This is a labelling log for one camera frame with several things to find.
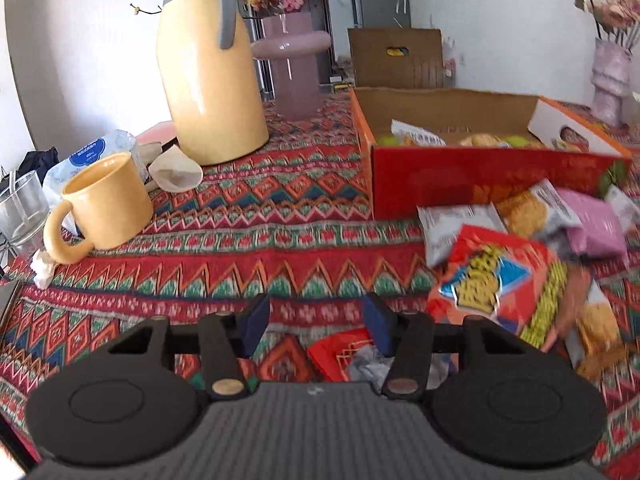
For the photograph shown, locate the pink snack packet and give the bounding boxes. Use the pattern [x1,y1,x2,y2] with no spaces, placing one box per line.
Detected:
[555,189,629,257]

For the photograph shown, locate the clear drinking glass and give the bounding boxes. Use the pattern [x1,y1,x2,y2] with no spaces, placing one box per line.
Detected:
[0,170,51,256]

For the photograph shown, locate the pink flat object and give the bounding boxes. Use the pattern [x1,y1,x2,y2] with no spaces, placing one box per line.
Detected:
[135,120,178,147]

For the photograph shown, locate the yellow mug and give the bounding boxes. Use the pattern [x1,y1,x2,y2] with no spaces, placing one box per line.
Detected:
[42,152,153,265]

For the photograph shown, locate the beige paper cup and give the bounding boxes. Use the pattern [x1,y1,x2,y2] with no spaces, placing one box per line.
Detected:
[149,146,204,192]

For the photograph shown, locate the red cardboard box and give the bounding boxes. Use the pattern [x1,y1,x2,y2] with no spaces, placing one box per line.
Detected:
[348,87,633,221]

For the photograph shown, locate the dark bag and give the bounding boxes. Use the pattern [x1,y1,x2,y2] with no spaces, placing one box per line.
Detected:
[19,147,61,176]

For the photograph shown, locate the blue white tissue pack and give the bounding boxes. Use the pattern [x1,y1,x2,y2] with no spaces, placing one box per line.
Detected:
[42,130,151,196]

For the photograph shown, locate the patterned red tablecloth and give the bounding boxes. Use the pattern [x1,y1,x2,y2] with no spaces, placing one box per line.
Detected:
[0,92,640,480]

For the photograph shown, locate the textured pink vase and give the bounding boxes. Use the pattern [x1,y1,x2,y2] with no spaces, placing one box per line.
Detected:
[590,37,633,128]

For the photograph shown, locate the smooth pink vase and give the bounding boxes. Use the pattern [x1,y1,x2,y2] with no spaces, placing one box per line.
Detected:
[251,12,332,120]

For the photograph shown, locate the silver snack packet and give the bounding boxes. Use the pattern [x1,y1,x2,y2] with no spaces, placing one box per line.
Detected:
[346,346,401,382]

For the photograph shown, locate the crumpled white tissue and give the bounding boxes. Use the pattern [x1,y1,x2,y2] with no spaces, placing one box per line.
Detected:
[31,250,66,289]

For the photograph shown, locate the pile of oat crisp packets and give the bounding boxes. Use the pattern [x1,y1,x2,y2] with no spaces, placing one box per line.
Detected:
[390,119,640,378]

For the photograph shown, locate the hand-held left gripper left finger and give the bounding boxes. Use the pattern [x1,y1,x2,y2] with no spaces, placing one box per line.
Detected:
[102,294,271,402]

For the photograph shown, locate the dried pink roses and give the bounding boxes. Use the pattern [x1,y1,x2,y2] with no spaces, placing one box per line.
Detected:
[560,0,640,51]

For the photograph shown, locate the blue red chip bag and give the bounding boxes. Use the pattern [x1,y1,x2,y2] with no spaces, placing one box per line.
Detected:
[427,224,561,336]

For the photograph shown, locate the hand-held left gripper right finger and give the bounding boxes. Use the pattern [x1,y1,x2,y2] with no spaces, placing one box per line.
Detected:
[362,291,533,401]

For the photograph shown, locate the yellow thermos jug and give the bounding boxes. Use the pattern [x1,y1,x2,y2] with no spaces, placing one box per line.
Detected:
[156,0,271,166]

